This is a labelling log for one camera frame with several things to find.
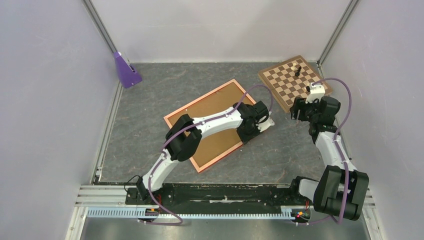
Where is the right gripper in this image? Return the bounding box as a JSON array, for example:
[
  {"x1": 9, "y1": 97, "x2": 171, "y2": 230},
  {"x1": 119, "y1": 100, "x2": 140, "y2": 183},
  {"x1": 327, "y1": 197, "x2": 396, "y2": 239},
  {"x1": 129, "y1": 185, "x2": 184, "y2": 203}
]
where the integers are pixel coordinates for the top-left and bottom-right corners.
[{"x1": 289, "y1": 96, "x2": 322, "y2": 123}]

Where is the orange picture frame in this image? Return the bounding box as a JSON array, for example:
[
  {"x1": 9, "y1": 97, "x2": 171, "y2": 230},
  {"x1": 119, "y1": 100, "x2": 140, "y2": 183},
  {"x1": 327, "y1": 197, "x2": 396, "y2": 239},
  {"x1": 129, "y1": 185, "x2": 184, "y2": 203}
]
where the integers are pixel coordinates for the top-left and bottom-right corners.
[{"x1": 163, "y1": 78, "x2": 258, "y2": 174}]

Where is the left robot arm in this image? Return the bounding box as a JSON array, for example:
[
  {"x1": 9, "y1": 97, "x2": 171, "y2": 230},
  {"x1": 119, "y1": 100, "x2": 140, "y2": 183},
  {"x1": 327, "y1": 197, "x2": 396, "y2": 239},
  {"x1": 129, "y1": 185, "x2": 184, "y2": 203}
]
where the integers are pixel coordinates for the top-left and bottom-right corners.
[{"x1": 125, "y1": 101, "x2": 275, "y2": 205}]

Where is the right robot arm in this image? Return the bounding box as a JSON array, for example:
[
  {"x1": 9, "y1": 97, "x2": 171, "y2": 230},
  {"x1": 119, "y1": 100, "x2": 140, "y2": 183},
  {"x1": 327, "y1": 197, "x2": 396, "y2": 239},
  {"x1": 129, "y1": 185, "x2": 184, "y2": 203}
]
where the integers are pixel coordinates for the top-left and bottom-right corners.
[{"x1": 288, "y1": 96, "x2": 369, "y2": 221}]

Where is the wooden chessboard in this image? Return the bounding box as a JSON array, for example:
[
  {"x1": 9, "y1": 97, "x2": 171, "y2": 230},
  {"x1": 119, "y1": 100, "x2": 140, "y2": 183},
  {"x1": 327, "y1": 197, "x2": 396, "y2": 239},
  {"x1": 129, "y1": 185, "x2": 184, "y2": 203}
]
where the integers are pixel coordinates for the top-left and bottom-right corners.
[{"x1": 258, "y1": 55, "x2": 322, "y2": 113}]

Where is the black chess piece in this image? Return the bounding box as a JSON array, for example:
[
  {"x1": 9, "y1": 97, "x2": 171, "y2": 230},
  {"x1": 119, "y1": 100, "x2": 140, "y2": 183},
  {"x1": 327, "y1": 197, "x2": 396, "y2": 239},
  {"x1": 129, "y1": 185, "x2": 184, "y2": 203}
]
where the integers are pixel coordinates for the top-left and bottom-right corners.
[{"x1": 295, "y1": 66, "x2": 302, "y2": 77}]

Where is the purple plastic stand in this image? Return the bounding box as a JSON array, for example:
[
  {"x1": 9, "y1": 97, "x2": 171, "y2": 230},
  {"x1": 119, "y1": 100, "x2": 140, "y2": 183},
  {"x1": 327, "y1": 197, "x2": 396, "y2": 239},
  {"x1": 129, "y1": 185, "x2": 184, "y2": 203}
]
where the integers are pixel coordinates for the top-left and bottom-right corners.
[{"x1": 113, "y1": 51, "x2": 143, "y2": 89}]

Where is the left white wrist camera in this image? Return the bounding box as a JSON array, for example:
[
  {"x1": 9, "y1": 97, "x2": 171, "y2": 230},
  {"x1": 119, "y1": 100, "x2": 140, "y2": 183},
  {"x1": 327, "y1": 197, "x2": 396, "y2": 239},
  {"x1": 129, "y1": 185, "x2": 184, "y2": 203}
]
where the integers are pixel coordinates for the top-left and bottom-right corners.
[{"x1": 256, "y1": 116, "x2": 275, "y2": 133}]

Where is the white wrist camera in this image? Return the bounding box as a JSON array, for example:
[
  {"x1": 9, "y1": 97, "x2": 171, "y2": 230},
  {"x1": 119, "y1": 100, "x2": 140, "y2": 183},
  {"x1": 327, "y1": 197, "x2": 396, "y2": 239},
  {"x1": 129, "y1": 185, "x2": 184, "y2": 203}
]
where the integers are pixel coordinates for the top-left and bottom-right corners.
[
  {"x1": 256, "y1": 116, "x2": 275, "y2": 133},
  {"x1": 305, "y1": 83, "x2": 326, "y2": 104}
]

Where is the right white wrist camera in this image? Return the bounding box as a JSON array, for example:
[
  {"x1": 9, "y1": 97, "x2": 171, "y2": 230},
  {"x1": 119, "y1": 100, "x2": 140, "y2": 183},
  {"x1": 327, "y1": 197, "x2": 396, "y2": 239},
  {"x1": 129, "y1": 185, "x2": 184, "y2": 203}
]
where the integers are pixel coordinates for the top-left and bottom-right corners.
[{"x1": 305, "y1": 83, "x2": 326, "y2": 104}]

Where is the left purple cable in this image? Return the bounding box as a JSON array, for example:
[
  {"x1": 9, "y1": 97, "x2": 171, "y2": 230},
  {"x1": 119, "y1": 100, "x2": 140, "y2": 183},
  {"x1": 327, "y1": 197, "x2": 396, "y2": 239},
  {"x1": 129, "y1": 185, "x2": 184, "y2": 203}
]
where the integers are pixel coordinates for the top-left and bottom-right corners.
[{"x1": 138, "y1": 84, "x2": 275, "y2": 226}]

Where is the purple cable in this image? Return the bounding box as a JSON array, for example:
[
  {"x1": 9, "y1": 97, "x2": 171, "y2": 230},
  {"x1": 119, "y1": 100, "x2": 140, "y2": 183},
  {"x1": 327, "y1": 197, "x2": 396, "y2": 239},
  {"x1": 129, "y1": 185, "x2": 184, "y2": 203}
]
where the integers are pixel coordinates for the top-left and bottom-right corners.
[
  {"x1": 138, "y1": 84, "x2": 275, "y2": 226},
  {"x1": 294, "y1": 77, "x2": 353, "y2": 227}
]

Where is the light blue cable duct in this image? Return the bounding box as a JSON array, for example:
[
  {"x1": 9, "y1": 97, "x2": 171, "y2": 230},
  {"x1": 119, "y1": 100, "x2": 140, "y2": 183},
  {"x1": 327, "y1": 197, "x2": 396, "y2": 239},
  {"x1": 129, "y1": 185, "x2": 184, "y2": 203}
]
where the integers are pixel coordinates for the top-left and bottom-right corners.
[{"x1": 86, "y1": 207, "x2": 292, "y2": 220}]

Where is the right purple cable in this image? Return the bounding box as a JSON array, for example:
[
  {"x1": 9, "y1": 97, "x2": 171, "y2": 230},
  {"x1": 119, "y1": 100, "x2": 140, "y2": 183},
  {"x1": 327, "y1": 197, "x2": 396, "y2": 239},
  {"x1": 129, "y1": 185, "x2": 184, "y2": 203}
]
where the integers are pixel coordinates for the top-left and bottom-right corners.
[{"x1": 294, "y1": 77, "x2": 353, "y2": 227}]

